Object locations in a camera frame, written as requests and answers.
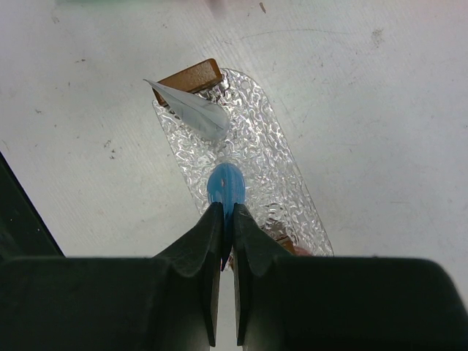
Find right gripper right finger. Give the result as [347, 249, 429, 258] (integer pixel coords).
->
[233, 205, 467, 350]

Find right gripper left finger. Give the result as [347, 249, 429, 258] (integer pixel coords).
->
[1, 203, 224, 350]

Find clear glass tray wooden handles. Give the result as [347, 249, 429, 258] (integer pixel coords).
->
[152, 68, 333, 256]

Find white toothpaste tube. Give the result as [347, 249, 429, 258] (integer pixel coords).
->
[144, 79, 230, 140]

